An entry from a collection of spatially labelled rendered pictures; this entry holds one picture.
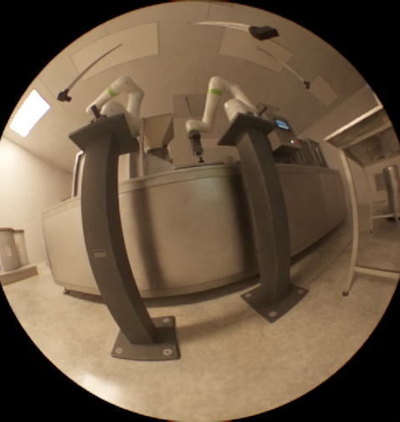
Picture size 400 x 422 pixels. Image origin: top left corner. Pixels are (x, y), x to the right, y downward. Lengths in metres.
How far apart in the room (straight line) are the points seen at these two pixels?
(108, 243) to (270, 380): 0.68
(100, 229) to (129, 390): 0.59
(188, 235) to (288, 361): 0.73
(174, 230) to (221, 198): 0.30
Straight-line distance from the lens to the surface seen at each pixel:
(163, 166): 1.00
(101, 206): 0.44
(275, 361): 0.56
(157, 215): 0.66
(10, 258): 2.74
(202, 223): 0.65
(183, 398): 0.54
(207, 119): 1.08
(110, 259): 0.44
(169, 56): 2.25
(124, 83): 1.06
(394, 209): 2.23
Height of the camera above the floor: 0.52
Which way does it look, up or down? 3 degrees up
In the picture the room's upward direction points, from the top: 10 degrees counter-clockwise
